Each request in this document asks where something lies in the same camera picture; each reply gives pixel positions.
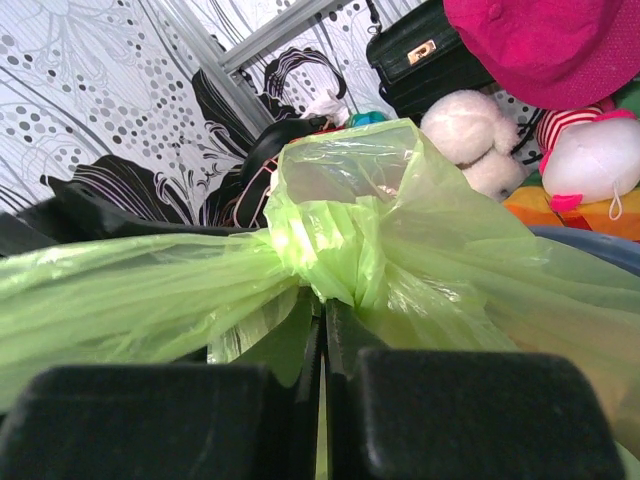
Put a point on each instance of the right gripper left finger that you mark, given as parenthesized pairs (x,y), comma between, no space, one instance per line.
(255,418)

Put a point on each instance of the cream plush sheep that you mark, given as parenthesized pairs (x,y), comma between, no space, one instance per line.
(470,130)

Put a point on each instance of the magenta hat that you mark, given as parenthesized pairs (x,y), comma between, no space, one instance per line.
(552,54)

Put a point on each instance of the black leather handbag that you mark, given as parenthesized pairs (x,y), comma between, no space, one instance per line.
(421,58)

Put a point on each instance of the pink white plush doll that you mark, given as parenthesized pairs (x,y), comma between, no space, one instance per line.
(589,155)

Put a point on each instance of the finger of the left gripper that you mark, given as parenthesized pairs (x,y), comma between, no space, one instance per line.
(75,215)

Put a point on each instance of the green trash bag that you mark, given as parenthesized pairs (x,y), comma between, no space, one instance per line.
(374,217)

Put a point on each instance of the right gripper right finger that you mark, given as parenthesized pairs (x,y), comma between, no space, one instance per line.
(422,414)

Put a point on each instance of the blue trash bin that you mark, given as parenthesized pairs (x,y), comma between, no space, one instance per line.
(615,250)

